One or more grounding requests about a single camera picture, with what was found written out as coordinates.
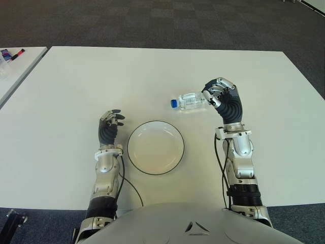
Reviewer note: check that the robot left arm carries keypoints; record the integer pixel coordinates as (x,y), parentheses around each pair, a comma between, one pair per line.
(106,178)

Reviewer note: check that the red black screwdriver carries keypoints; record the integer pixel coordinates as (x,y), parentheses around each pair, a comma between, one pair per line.
(19,53)

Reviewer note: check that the grey robot torso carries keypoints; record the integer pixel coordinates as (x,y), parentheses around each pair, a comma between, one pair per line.
(177,223)

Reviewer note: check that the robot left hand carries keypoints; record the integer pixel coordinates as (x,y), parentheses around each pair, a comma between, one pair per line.
(108,130)

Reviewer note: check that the blue white packet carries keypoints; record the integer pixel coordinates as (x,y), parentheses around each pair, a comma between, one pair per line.
(5,54)

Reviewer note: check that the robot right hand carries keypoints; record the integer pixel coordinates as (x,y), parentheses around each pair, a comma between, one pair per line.
(232,106)

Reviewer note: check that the clear water bottle blue cap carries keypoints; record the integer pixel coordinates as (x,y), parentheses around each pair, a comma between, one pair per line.
(188,101)

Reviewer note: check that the white plate black rim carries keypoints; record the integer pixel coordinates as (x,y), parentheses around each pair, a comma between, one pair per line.
(155,150)

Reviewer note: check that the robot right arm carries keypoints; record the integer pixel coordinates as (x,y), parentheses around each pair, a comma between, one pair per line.
(241,167)

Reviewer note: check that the white side table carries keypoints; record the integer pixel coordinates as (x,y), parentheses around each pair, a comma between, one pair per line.
(20,68)

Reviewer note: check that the white panel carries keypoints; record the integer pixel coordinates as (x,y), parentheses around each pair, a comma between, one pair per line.
(317,3)

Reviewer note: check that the black metal stand foot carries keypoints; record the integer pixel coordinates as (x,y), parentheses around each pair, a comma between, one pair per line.
(16,218)

